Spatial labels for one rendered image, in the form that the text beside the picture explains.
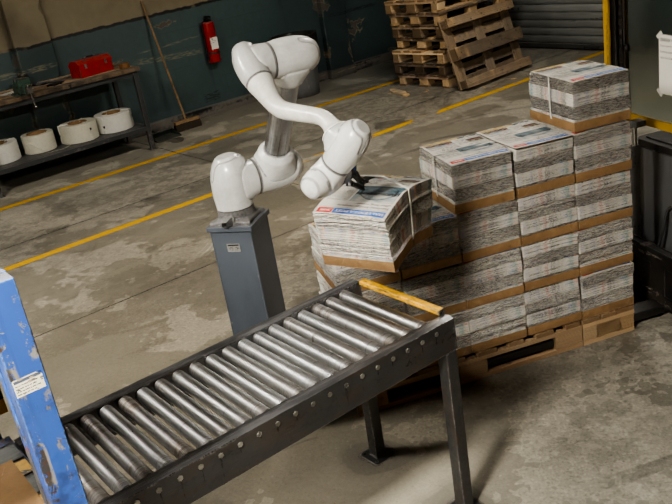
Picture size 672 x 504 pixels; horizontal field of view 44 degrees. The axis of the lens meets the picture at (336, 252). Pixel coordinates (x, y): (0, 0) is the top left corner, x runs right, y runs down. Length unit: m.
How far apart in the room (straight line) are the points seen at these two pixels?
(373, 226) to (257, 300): 0.88
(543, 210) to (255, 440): 1.91
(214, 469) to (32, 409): 0.71
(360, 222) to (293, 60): 0.63
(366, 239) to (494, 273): 1.06
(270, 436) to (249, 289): 1.15
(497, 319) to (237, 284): 1.21
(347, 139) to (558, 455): 1.62
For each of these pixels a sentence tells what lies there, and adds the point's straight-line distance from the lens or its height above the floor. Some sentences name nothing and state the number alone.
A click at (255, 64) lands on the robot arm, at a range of 2.96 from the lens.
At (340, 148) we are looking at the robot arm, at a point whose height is 1.44.
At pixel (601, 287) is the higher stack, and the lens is 4.16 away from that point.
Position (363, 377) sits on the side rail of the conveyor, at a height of 0.77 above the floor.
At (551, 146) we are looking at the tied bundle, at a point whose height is 1.03.
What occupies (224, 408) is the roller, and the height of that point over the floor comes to 0.80.
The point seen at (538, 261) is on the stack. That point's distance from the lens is 3.91.
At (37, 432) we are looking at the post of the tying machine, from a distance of 1.91.
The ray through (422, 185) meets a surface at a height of 1.15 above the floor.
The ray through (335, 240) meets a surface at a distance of 2.95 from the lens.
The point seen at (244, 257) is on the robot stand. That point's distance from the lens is 3.46.
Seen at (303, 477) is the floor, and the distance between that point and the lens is 3.56.
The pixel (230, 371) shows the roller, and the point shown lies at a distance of 2.76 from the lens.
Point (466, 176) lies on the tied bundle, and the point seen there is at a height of 0.99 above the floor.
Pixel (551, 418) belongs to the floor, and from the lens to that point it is 3.73.
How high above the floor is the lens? 2.13
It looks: 22 degrees down
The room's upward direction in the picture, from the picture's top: 9 degrees counter-clockwise
